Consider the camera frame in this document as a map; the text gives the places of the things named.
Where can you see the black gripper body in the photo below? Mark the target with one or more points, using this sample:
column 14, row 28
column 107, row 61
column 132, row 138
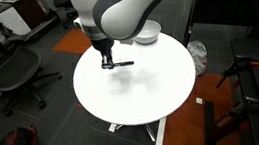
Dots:
column 103, row 45

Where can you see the teal marker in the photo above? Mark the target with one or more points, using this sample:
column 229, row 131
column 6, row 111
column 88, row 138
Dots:
column 123, row 64

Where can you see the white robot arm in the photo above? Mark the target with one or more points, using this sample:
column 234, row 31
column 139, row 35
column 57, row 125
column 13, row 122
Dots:
column 121, row 13

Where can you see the white bowl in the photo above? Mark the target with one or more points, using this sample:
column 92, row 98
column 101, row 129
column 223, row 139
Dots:
column 150, row 36

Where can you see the black swivel office chair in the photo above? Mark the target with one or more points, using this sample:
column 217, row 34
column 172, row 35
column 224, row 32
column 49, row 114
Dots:
column 62, row 0

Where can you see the black electric scooter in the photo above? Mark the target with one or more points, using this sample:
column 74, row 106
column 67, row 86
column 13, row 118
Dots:
column 33, row 29

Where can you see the dark wood cabinet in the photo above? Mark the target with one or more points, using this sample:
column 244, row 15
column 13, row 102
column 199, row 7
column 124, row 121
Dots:
column 29, row 10

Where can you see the white table base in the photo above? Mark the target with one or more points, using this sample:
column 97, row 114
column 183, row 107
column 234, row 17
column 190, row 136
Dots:
column 160, row 134

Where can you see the black mesh office chair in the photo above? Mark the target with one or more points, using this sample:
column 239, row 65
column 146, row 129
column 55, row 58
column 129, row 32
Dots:
column 11, row 71

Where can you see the white paper scrap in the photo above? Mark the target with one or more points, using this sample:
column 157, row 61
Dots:
column 199, row 100

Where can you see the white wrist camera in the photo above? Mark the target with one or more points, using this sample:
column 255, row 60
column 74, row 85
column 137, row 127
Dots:
column 127, row 42

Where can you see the black upright post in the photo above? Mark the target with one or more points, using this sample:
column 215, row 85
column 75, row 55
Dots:
column 210, row 129

